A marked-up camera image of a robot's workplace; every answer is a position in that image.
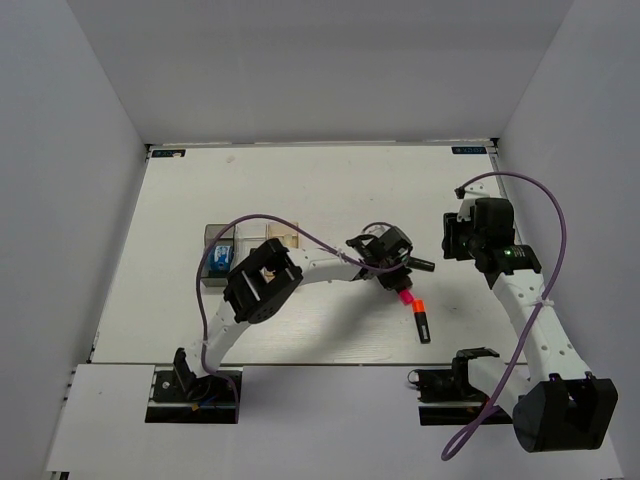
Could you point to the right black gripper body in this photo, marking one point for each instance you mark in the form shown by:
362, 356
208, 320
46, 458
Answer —
460, 237

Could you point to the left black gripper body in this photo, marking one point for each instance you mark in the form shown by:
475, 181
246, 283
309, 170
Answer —
395, 278

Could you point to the pink highlighter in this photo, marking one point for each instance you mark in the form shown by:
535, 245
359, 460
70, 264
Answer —
406, 296

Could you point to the blue stationery block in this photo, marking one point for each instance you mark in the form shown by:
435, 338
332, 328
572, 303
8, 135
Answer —
220, 259

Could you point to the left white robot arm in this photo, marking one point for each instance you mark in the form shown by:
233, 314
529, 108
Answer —
262, 283

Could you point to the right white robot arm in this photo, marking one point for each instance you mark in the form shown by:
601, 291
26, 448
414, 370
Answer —
560, 405

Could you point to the green highlighter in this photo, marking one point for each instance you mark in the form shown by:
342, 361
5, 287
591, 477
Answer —
421, 265

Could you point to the orange highlighter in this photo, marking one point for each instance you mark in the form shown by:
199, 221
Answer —
421, 320

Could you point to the right blue corner label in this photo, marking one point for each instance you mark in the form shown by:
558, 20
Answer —
469, 150

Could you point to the blue corner label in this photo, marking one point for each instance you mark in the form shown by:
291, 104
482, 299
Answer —
469, 150
168, 153

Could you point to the tan plastic container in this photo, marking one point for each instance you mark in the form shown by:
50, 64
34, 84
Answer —
288, 236

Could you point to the clear plastic container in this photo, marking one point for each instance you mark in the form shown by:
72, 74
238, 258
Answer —
249, 235

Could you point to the dark grey plastic container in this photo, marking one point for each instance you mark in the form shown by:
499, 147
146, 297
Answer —
210, 233

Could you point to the left blue corner label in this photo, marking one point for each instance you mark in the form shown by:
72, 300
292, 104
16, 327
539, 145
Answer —
168, 153

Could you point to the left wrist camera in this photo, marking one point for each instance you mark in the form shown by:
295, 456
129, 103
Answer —
376, 228

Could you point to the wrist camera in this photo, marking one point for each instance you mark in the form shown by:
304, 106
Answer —
376, 228
468, 195

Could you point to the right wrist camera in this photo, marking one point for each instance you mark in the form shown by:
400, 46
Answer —
468, 195

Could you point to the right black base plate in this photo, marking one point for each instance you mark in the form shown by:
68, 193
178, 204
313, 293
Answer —
441, 402

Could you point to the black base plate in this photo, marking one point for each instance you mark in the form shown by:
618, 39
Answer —
212, 402
441, 402

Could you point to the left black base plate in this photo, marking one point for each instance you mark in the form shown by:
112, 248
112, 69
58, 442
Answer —
212, 402

